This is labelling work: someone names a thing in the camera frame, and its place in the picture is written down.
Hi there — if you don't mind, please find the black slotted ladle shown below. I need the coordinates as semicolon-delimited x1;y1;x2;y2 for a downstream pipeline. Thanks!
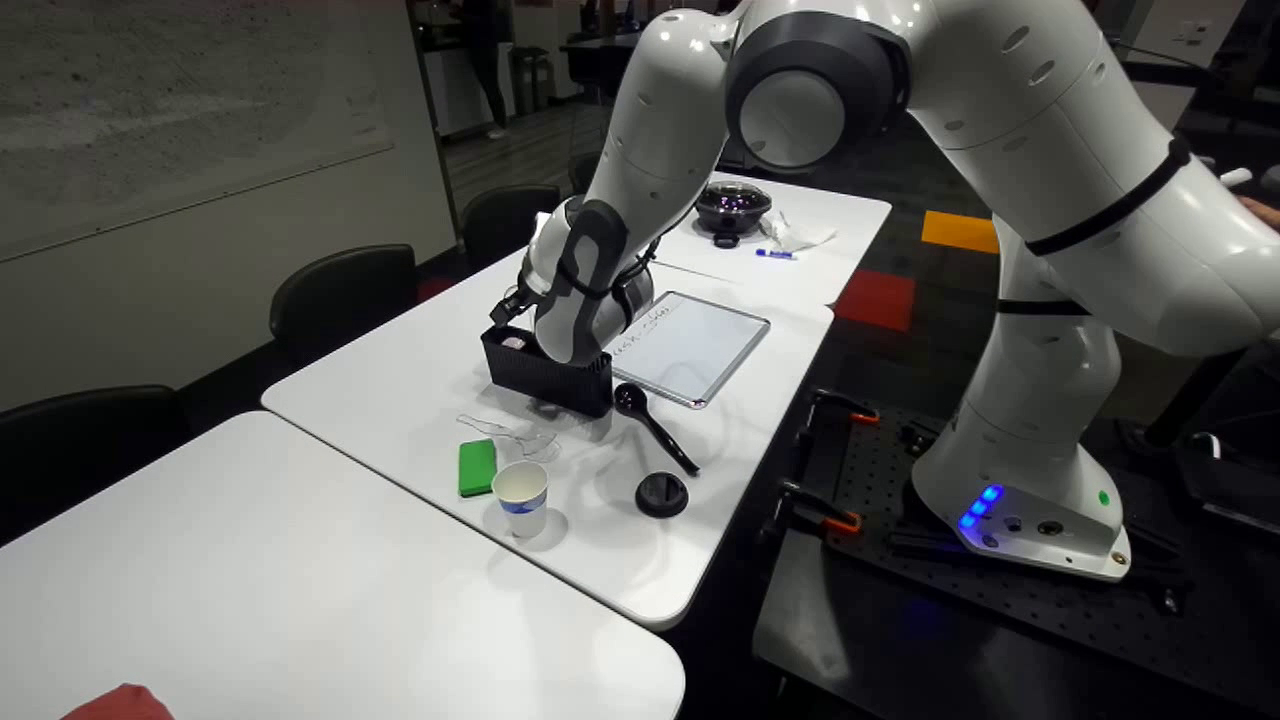
614;383;699;477

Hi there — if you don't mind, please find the clear plastic spoon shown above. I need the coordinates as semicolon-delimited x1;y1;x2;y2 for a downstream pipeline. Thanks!
459;408;552;450

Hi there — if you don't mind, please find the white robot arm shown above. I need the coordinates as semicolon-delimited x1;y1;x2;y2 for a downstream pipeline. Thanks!
518;0;1280;585

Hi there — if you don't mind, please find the small framed whiteboard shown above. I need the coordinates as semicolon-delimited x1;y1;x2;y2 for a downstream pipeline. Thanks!
607;290;771;408

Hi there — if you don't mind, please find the round black cap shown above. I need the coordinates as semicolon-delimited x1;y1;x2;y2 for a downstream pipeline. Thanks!
638;471;687;521

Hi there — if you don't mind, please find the black glass pot lid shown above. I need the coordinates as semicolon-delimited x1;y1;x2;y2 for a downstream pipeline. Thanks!
695;183;771;249

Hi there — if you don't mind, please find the blue whiteboard marker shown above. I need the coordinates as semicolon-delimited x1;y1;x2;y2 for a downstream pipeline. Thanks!
758;249;798;260

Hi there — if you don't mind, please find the white paper cup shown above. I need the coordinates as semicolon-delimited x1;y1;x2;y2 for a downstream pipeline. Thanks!
494;464;550;539

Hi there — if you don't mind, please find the orange black clamp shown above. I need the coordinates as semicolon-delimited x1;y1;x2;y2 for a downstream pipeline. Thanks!
771;478;864;539
798;387;885;444

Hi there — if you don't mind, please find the green eraser block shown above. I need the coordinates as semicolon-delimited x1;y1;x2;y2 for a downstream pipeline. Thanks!
458;439;496;494

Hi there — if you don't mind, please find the clear plastic wrapper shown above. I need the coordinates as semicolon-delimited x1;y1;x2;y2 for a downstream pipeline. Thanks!
764;208;838;253

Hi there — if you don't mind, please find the black office chair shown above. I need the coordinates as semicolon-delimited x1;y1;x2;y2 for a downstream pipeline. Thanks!
0;383;182;545
459;189;561;260
268;242;416;361

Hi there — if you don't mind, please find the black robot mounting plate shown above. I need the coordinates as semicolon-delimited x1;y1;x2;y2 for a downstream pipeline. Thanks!
801;410;1280;720

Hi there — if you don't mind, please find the red cloth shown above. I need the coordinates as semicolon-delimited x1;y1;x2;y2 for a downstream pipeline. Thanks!
63;683;174;720

